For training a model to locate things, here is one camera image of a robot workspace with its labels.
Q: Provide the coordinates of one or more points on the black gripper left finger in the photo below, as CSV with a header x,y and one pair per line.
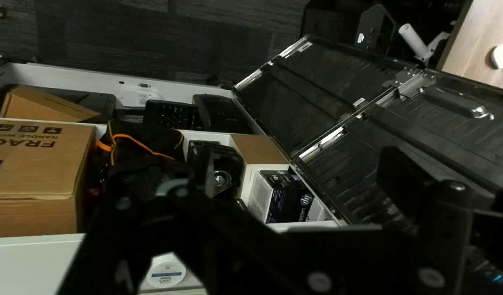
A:
x,y
147,213

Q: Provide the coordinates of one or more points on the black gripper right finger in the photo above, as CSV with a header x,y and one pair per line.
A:
x,y
458,246

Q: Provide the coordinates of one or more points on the large cardboard box fragile print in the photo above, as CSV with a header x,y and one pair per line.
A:
x,y
42,175

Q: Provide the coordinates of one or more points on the white bin with black items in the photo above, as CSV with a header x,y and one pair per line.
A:
x,y
280,197

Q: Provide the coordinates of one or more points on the small brown cardboard box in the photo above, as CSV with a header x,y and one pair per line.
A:
x,y
27,102

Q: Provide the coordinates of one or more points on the black open hard case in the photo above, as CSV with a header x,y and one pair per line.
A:
x,y
334,110

